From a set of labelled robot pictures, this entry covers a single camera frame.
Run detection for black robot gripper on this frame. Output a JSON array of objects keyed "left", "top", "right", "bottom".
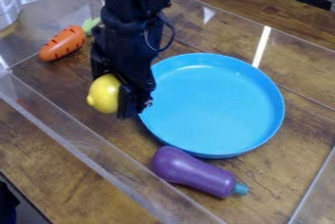
[{"left": 89, "top": 16, "right": 163, "bottom": 119}]

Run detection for yellow toy lemon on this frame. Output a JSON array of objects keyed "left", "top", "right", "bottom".
[{"left": 85, "top": 74, "right": 120, "bottom": 113}]

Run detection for purple toy eggplant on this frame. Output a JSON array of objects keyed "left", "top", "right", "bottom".
[{"left": 151, "top": 146, "right": 249, "bottom": 198}]

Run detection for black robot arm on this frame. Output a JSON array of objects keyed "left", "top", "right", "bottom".
[{"left": 89, "top": 0, "right": 174, "bottom": 119}]

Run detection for blue round tray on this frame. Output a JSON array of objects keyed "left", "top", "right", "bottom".
[{"left": 139, "top": 53, "right": 285, "bottom": 158}]

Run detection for orange toy carrot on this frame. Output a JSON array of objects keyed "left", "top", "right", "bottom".
[{"left": 38, "top": 18, "right": 100, "bottom": 62}]

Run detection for black cable loop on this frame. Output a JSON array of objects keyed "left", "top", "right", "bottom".
[{"left": 141, "top": 12, "right": 176, "bottom": 54}]

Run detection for clear acrylic enclosure wall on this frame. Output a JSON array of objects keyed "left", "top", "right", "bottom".
[{"left": 0, "top": 0, "right": 335, "bottom": 224}]

